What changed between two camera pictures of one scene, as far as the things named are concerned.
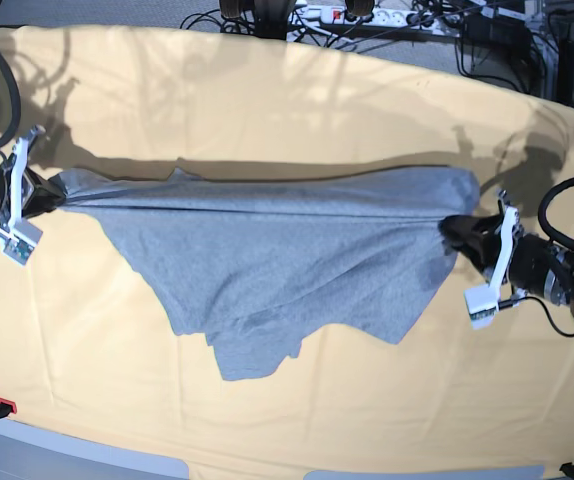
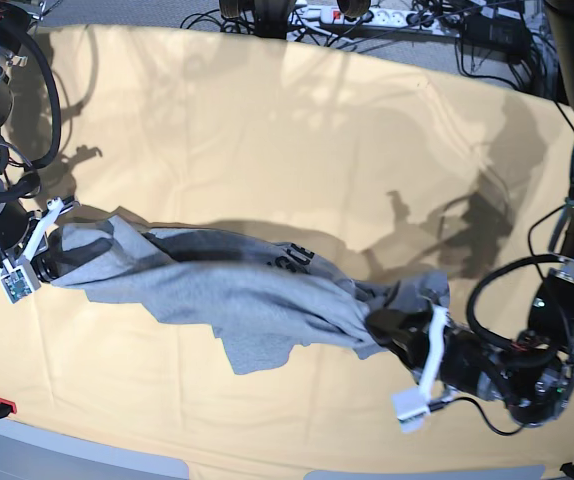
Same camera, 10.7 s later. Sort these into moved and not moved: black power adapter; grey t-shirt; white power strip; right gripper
Moved: right gripper; grey t-shirt
Not moved: black power adapter; white power strip
